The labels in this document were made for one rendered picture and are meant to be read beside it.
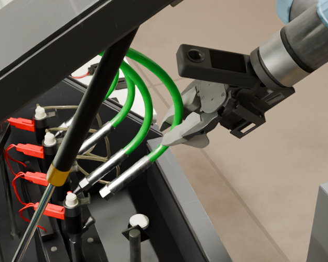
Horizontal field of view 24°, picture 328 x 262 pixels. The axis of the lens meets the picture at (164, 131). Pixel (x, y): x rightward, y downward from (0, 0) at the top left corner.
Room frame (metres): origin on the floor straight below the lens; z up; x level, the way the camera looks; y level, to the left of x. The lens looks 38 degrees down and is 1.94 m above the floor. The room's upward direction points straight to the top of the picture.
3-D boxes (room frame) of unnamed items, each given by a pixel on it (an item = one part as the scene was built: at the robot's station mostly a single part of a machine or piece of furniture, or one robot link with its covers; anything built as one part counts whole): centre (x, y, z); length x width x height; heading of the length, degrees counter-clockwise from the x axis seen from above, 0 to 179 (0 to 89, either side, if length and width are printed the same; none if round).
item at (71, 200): (0.87, 0.14, 1.12); 0.02 x 0.02 x 0.03
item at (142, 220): (1.10, 0.05, 0.84); 0.04 x 0.04 x 0.01
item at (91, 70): (1.42, 0.19, 0.99); 0.12 x 0.02 x 0.02; 116
